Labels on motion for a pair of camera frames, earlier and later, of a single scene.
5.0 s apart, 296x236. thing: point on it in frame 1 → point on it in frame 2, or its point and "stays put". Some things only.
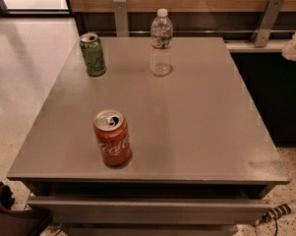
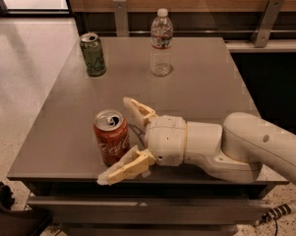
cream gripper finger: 294,50 → 166,142
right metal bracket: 266,22 stays put
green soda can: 92,53 stays put
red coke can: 113,137 stays put
